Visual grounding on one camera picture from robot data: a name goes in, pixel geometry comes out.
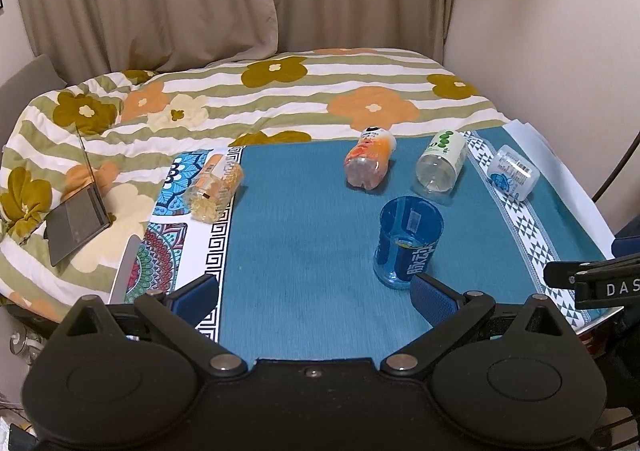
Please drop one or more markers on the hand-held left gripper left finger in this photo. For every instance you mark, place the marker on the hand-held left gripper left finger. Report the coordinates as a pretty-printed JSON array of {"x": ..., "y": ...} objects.
[{"x": 196, "y": 295}]

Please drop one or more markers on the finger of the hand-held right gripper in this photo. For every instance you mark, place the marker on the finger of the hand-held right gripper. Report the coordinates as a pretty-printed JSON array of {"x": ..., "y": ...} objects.
[{"x": 562, "y": 273}]

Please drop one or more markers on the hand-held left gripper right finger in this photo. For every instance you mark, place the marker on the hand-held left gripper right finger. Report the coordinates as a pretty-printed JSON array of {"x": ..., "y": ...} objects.
[{"x": 434, "y": 298}]

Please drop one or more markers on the blue plastic bottle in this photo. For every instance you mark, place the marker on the blue plastic bottle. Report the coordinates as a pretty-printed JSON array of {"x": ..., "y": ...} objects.
[{"x": 406, "y": 251}]

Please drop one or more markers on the dark blue cloth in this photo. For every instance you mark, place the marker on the dark blue cloth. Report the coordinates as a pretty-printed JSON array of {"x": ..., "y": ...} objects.
[{"x": 627, "y": 247}]

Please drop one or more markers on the mandala patterned cloth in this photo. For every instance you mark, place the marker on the mandala patterned cloth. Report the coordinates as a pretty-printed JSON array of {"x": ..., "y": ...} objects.
[{"x": 167, "y": 251}]

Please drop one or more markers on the yellow label plastic bottle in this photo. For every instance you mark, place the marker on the yellow label plastic bottle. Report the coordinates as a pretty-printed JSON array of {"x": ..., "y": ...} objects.
[{"x": 214, "y": 188}]

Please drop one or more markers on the small white blue-label bottle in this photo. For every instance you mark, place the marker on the small white blue-label bottle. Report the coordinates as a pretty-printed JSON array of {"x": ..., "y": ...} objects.
[{"x": 512, "y": 173}]

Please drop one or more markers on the white sheet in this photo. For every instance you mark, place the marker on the white sheet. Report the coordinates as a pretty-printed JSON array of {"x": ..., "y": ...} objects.
[{"x": 555, "y": 161}]

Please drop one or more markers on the teal tablecloth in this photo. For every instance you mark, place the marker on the teal tablecloth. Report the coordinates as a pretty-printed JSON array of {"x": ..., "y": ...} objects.
[{"x": 305, "y": 241}]

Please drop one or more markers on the dark grey open laptop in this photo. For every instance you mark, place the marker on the dark grey open laptop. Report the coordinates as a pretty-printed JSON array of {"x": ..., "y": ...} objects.
[{"x": 75, "y": 226}]

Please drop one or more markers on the green label plastic bottle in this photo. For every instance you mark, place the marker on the green label plastic bottle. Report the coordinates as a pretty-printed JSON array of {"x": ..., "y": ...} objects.
[{"x": 442, "y": 158}]

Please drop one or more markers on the orange label plastic bottle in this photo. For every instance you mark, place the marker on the orange label plastic bottle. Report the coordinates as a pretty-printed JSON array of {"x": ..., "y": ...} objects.
[{"x": 369, "y": 158}]

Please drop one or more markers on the floral striped blanket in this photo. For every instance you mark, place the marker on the floral striped blanket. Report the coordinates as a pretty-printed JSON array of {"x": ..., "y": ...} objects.
[{"x": 300, "y": 91}]

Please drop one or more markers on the grey chair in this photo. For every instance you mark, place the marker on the grey chair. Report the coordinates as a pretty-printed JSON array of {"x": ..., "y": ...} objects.
[{"x": 27, "y": 78}]

